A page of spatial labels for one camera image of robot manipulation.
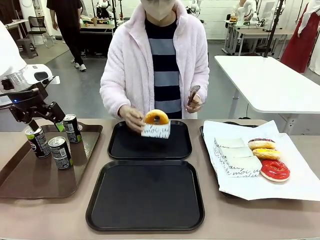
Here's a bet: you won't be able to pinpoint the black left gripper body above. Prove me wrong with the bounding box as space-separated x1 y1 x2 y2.
7 87 48 123

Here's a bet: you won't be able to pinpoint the black green drink can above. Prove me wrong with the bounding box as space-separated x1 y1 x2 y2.
24 126 52 160
62 113 83 145
47 136 74 171

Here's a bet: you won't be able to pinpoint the orange glazed donut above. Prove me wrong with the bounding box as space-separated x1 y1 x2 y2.
144 109 170 126

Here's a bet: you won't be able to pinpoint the brown tongs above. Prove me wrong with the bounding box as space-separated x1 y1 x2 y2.
187 84 201 107

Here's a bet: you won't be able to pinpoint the chocolate glazed donut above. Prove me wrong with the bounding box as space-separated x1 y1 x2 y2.
247 137 277 150

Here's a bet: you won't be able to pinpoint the yellow glazed donut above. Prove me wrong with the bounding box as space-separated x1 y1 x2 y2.
252 147 282 161

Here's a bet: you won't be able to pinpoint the red glazed donut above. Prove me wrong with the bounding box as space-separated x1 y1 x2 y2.
259 159 291 183

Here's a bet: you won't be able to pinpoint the person's right forearm pink sleeve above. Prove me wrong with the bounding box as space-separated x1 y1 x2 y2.
99 74 132 120

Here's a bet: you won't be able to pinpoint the person's left forearm pink sleeve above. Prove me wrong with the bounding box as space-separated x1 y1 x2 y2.
191 69 210 103

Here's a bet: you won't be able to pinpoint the person's right hand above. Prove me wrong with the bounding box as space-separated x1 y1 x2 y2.
119 104 146 134

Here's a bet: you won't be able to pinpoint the person's left hand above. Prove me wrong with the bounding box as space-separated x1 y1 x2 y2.
184 93 203 115

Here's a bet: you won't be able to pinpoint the brown plastic tray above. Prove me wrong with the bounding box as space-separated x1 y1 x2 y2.
0 124 104 200

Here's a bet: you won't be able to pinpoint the grey stool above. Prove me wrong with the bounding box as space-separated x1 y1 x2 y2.
16 38 39 60

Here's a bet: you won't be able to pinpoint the black office chair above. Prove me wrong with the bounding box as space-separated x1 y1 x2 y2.
27 15 55 48

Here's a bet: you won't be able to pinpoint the person in black clothes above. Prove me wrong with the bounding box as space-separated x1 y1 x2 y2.
46 0 87 72

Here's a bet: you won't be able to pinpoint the background desk with food items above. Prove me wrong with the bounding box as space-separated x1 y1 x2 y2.
79 17 116 56

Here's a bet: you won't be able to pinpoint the black square tray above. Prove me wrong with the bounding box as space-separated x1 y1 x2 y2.
107 120 193 160
85 159 206 232

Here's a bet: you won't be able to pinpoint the person in pink fleece jacket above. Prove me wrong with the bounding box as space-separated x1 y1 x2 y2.
99 0 210 120

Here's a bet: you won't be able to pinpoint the beige face mask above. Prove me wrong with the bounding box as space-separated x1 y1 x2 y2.
139 0 177 21

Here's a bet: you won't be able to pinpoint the black tray under paper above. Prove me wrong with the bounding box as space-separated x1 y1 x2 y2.
199 121 260 199

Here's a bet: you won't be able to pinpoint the background desk with white robot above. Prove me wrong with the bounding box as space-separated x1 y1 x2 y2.
223 19 296 56

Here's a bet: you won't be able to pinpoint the white table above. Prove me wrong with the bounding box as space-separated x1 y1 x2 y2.
214 55 320 135

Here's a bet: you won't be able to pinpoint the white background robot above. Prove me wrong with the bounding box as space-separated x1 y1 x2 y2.
236 0 266 26

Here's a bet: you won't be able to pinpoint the black stand pole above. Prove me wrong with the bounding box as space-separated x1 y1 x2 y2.
263 0 286 60

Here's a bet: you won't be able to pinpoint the white paper sheet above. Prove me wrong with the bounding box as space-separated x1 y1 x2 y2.
202 119 320 202

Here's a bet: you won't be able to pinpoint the person in red dress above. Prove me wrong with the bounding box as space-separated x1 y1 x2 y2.
279 0 320 73

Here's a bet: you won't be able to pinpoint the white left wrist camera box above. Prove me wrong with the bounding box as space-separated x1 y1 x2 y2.
26 64 61 88

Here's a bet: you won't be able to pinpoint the black floor cable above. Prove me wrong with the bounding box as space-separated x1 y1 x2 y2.
238 103 251 120

